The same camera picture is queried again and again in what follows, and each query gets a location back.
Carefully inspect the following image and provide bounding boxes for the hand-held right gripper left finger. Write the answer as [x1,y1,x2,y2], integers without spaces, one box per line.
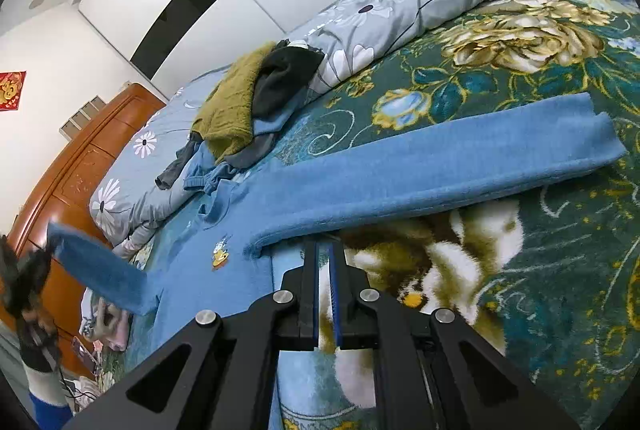
[62,241,321,430]

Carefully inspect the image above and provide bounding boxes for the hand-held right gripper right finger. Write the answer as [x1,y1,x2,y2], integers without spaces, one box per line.
[327,242,583,430]

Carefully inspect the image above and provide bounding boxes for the blue fleece sweater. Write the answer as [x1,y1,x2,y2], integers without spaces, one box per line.
[48,92,628,411]

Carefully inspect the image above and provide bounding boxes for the person's left forearm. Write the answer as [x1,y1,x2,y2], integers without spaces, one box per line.
[24,362,75,430]

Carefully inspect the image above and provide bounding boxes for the pink clothes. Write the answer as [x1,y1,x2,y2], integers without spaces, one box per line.
[80,295,132,352]

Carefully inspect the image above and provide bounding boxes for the pile of clothes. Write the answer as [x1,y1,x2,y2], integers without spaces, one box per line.
[182,92,311,211]

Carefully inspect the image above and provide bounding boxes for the person's left hand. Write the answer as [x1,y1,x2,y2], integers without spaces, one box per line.
[17,310,60,373]

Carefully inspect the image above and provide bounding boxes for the phone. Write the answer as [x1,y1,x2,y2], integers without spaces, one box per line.
[71,336,97,371]

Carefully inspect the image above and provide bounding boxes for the wooden headboard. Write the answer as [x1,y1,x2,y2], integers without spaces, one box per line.
[0,82,168,381]

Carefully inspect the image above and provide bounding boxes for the grey garment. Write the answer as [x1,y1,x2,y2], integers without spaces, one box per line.
[155,130,276,191]

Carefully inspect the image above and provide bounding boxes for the green floral blanket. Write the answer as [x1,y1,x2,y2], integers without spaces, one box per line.
[127,0,640,430]

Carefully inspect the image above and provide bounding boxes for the olive knit sweater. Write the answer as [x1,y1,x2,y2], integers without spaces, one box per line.
[191,42,278,163]

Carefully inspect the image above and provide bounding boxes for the black garment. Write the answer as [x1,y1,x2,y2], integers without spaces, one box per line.
[252,38,326,118]

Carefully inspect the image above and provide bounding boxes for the red wall decoration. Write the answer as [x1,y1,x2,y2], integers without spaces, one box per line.
[0,70,27,113]

